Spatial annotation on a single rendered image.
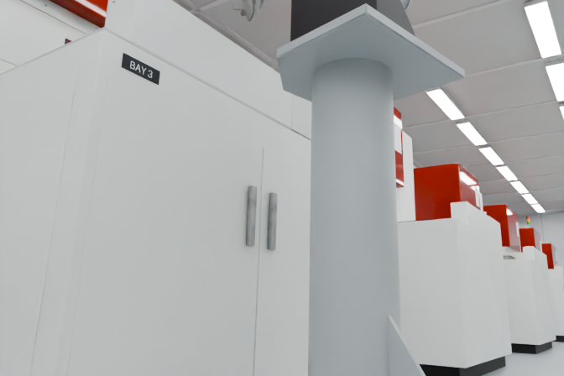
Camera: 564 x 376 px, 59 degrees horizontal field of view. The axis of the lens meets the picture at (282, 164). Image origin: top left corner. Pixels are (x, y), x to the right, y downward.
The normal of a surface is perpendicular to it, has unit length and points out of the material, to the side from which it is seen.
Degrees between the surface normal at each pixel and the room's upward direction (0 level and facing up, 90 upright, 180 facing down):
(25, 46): 90
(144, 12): 90
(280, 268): 90
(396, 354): 90
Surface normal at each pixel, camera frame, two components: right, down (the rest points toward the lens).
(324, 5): -0.70, -0.22
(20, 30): 0.83, -0.13
